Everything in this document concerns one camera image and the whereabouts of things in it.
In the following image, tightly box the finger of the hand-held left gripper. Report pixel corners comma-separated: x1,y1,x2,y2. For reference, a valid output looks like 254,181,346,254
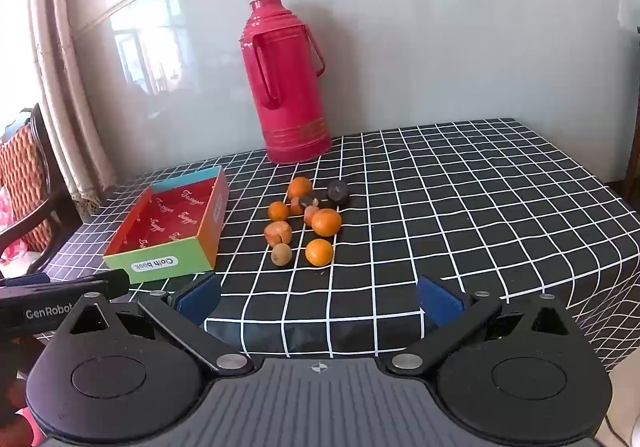
97,269,131,299

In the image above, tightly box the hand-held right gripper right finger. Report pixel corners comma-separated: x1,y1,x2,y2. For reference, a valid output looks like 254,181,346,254
389,275,577,374

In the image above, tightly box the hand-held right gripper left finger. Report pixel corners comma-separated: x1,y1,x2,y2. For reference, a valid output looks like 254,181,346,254
67,273,254,376

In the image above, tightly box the red tray with coloured rim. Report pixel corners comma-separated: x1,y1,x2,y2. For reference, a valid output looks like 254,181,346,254
102,165,230,285

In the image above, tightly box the dark round fruit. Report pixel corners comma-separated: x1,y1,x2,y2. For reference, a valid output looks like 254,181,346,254
326,180,351,204

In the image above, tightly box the black white checked tablecloth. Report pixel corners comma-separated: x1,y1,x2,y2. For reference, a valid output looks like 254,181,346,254
44,117,640,373

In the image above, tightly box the pink cloth on sofa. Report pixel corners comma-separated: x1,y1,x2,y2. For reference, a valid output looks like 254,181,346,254
0,184,28,260

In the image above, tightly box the wrinkled orange-brown fruit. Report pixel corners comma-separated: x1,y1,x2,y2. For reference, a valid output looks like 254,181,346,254
264,221,293,246

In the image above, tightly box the dark wooden chair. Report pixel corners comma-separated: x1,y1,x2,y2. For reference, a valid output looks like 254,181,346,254
0,103,83,278

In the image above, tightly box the orange patterned chair cushion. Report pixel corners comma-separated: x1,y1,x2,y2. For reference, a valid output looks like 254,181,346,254
0,124,57,253

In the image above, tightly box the beige curtain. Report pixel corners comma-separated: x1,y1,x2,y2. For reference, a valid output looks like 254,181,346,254
25,0,122,220

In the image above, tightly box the pink plastic bottle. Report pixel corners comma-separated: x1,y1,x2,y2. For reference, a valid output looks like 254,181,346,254
241,0,333,164

